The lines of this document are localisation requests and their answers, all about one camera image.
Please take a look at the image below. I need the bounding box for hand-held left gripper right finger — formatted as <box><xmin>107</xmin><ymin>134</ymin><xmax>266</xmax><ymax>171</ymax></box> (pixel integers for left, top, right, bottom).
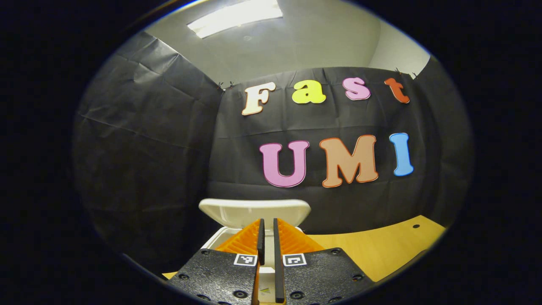
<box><xmin>273</xmin><ymin>218</ymin><xmax>376</xmax><ymax>305</ymax></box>

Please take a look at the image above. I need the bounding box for ceiling light panel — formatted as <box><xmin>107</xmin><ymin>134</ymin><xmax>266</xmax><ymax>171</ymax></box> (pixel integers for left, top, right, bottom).
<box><xmin>187</xmin><ymin>0</ymin><xmax>283</xmax><ymax>39</ymax></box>

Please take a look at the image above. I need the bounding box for black backdrop cloth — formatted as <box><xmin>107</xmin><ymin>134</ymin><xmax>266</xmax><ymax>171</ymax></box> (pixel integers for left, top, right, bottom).
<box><xmin>73</xmin><ymin>30</ymin><xmax>474</xmax><ymax>276</ymax></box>

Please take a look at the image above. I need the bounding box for white desktop garbage bin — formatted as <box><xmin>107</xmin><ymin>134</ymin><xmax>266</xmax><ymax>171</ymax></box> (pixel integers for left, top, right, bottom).
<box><xmin>199</xmin><ymin>198</ymin><xmax>312</xmax><ymax>304</ymax></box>

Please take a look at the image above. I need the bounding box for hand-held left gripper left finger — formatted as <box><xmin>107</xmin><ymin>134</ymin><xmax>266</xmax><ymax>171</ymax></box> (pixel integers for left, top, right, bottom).
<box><xmin>169</xmin><ymin>218</ymin><xmax>265</xmax><ymax>305</ymax></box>

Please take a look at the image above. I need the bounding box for wooden desktop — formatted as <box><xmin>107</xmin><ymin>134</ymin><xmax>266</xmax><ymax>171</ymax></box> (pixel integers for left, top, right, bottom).
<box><xmin>162</xmin><ymin>215</ymin><xmax>447</xmax><ymax>283</ymax></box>

